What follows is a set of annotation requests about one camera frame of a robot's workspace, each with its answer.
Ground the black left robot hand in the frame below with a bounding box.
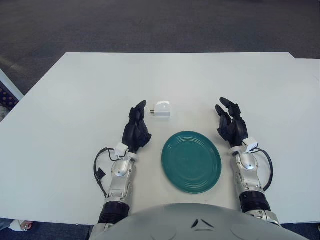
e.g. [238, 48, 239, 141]
[121, 100, 153, 154]

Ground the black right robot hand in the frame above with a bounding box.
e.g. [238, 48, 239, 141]
[215, 97, 249, 147]

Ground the white cube charger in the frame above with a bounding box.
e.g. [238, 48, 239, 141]
[149, 100, 172, 120]

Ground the green round plate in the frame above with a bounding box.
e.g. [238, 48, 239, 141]
[161, 130, 223, 195]

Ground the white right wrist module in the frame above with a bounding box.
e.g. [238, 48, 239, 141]
[241, 137, 259, 153]

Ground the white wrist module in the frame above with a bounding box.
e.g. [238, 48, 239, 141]
[114, 142, 130, 158]
[241, 137, 259, 153]

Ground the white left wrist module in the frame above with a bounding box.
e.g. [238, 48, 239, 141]
[114, 142, 130, 158]

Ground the grey robot torso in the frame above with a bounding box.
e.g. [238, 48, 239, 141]
[89, 202, 311, 240]

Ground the person's sandalled foot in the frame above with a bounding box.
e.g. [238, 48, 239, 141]
[9, 219, 34, 232]

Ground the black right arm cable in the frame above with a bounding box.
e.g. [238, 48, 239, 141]
[254, 147, 274, 192]

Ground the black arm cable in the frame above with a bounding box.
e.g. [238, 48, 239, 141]
[254, 147, 274, 192]
[93, 147, 118, 199]

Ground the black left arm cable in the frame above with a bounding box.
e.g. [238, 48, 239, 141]
[93, 147, 118, 199]

